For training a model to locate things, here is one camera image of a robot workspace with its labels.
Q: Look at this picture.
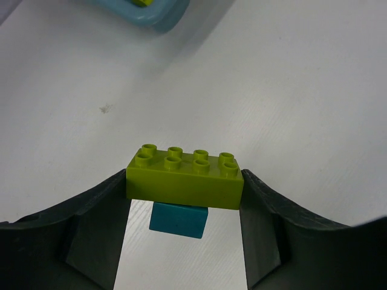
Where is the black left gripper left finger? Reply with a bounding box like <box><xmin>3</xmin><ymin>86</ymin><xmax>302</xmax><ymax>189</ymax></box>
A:
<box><xmin>1</xmin><ymin>170</ymin><xmax>131</xmax><ymax>289</ymax></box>

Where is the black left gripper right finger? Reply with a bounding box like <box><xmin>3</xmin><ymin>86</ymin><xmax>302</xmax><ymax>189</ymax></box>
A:
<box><xmin>240</xmin><ymin>170</ymin><xmax>386</xmax><ymax>289</ymax></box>

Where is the light blue lego brick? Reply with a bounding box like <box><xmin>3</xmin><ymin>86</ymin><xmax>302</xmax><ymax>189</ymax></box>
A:
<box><xmin>149</xmin><ymin>202</ymin><xmax>209</xmax><ymax>239</ymax></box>

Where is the lime green lego brick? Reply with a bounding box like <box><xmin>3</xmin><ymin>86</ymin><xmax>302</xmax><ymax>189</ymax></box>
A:
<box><xmin>126</xmin><ymin>144</ymin><xmax>244</xmax><ymax>210</ymax></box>

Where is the lime green sloped lego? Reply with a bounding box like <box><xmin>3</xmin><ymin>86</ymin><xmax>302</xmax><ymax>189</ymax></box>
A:
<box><xmin>131</xmin><ymin>0</ymin><xmax>154</xmax><ymax>7</ymax></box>

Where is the teal divided plastic tray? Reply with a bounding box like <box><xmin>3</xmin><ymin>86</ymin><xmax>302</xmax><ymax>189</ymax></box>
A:
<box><xmin>80</xmin><ymin>0</ymin><xmax>190</xmax><ymax>33</ymax></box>

